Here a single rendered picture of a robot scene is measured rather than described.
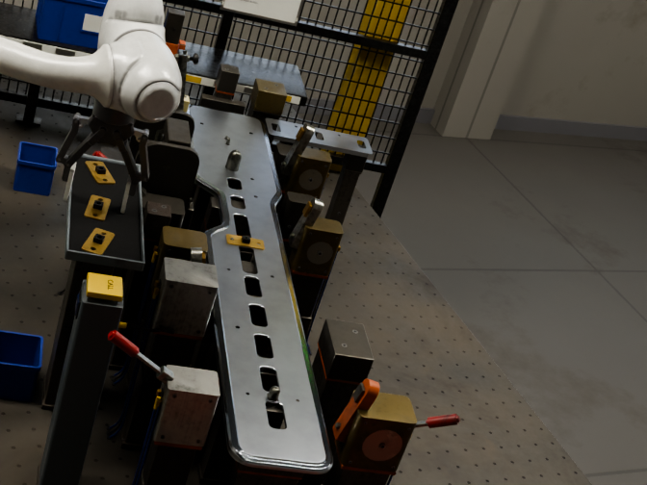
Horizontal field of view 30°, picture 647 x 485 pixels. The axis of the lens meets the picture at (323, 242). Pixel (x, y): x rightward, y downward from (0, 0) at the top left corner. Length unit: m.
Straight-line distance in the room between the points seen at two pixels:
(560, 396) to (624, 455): 0.32
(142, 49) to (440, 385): 1.32
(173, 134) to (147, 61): 0.64
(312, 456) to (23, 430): 0.64
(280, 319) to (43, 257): 0.77
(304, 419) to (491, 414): 0.85
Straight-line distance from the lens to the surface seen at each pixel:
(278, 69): 3.49
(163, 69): 1.94
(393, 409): 2.17
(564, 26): 6.46
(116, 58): 1.96
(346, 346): 2.34
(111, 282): 2.09
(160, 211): 2.45
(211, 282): 2.25
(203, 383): 2.08
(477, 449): 2.80
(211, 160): 2.93
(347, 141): 3.24
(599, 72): 6.75
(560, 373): 4.60
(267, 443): 2.10
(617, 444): 4.38
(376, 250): 3.41
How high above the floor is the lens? 2.30
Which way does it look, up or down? 28 degrees down
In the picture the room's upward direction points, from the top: 19 degrees clockwise
